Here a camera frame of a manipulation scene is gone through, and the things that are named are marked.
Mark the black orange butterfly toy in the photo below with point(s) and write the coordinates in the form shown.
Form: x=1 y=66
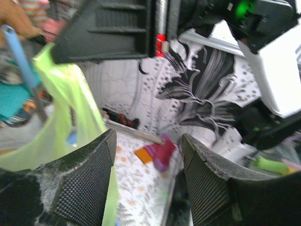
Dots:
x=122 y=119

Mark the green trash bag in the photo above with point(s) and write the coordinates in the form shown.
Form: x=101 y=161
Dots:
x=74 y=122

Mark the teal folded cloth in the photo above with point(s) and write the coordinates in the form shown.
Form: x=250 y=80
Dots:
x=13 y=90

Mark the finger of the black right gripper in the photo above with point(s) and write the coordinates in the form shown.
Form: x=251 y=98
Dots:
x=107 y=30

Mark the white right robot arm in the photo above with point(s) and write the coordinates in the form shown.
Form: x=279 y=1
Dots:
x=264 y=30

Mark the beige chenille mop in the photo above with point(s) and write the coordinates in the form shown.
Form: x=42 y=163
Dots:
x=136 y=133

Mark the pink plush toy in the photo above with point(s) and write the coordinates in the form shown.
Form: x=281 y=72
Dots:
x=36 y=11

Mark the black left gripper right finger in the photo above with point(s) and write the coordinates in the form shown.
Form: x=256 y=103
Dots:
x=223 y=193

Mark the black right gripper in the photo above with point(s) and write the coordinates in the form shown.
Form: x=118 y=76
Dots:
x=178 y=16

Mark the blue lint roller mop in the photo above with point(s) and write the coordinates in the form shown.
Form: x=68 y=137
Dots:
x=24 y=66

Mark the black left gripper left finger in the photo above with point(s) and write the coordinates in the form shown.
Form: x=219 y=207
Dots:
x=70 y=191

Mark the purple orange sock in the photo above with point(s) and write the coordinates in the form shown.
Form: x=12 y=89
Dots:
x=160 y=155

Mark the brown bear plush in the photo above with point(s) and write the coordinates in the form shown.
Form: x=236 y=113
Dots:
x=12 y=14

